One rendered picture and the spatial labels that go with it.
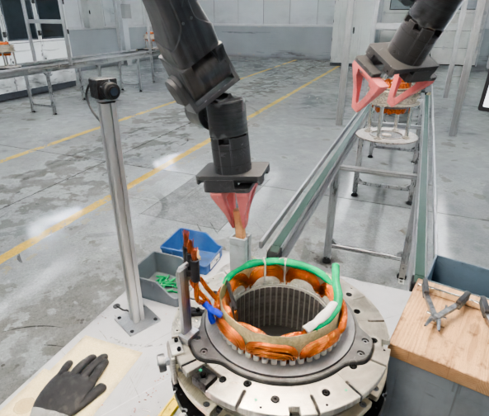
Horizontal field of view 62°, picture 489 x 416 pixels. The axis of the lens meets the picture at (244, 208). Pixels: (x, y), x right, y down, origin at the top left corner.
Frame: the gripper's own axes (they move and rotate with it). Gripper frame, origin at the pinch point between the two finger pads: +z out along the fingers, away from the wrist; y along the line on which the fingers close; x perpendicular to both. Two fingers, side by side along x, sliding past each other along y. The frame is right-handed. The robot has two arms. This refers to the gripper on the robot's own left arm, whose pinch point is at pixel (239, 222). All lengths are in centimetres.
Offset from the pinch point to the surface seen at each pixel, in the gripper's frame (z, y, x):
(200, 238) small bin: 35, 33, -55
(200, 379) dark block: 11.1, 0.2, 21.9
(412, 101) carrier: 24, -48, -209
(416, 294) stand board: 17.3, -28.5, -7.8
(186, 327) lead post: 8.5, 4.2, 15.8
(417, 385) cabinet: 23.3, -27.7, 7.1
